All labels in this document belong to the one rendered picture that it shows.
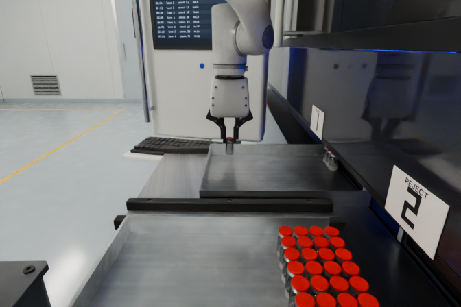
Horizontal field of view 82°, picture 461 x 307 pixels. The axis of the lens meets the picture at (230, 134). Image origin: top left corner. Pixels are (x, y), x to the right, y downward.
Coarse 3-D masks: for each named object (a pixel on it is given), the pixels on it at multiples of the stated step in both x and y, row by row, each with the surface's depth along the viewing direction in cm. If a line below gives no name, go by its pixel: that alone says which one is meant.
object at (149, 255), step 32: (128, 224) 44; (160, 224) 44; (192, 224) 44; (224, 224) 44; (256, 224) 44; (288, 224) 44; (320, 224) 44; (128, 256) 40; (160, 256) 40; (192, 256) 40; (224, 256) 40; (256, 256) 40; (96, 288) 34; (128, 288) 35; (160, 288) 35; (192, 288) 35; (224, 288) 35; (256, 288) 35
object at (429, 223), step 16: (400, 176) 30; (400, 192) 30; (416, 192) 27; (400, 208) 30; (432, 208) 25; (448, 208) 23; (400, 224) 30; (416, 224) 27; (432, 224) 25; (416, 240) 27; (432, 240) 25; (432, 256) 25
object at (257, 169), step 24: (216, 144) 76; (240, 144) 76; (264, 144) 76; (288, 144) 76; (312, 144) 76; (216, 168) 69; (240, 168) 69; (264, 168) 69; (288, 168) 69; (312, 168) 69; (216, 192) 52; (240, 192) 52; (264, 192) 52; (288, 192) 52; (312, 192) 52; (336, 192) 52; (360, 192) 52
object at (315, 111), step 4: (312, 108) 64; (316, 108) 61; (312, 112) 64; (316, 112) 61; (320, 112) 58; (312, 116) 64; (316, 116) 61; (320, 116) 58; (312, 120) 64; (316, 120) 61; (320, 120) 58; (312, 124) 64; (316, 124) 61; (320, 124) 58; (312, 128) 64; (320, 128) 58; (316, 132) 61; (320, 132) 58; (320, 136) 58
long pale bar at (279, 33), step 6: (276, 0) 75; (282, 0) 74; (276, 6) 75; (282, 6) 75; (276, 12) 75; (282, 12) 75; (276, 18) 76; (282, 18) 76; (276, 24) 76; (282, 24) 76; (276, 30) 77; (282, 30) 77; (276, 36) 77; (282, 36) 78; (276, 42) 78
